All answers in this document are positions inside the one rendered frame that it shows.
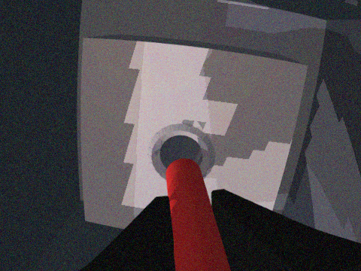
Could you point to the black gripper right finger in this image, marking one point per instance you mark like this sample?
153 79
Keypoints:
257 239

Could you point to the red peg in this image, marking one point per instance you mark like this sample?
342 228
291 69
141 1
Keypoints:
197 242

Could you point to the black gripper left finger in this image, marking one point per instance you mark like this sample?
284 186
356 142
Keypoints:
147 244

